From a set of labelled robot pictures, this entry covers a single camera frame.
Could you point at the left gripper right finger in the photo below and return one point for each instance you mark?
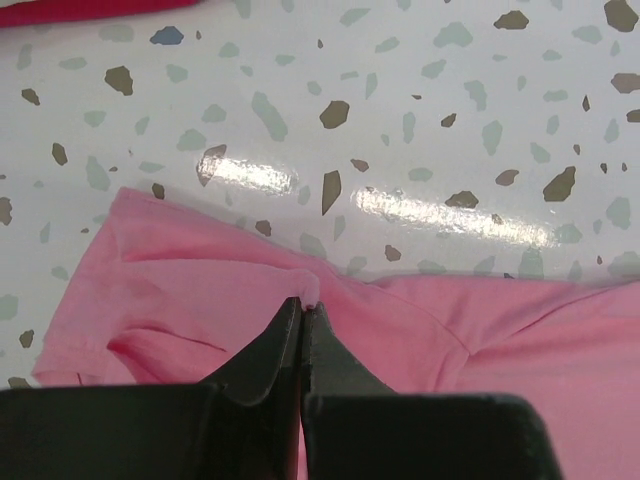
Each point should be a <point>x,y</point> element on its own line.
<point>356,427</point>

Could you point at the red folded t shirt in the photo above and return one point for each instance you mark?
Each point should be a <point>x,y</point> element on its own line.
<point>27,13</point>

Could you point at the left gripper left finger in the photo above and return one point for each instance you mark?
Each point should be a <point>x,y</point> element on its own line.
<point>240,422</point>

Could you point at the pink t shirt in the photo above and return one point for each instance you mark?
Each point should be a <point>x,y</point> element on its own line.
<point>165,294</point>

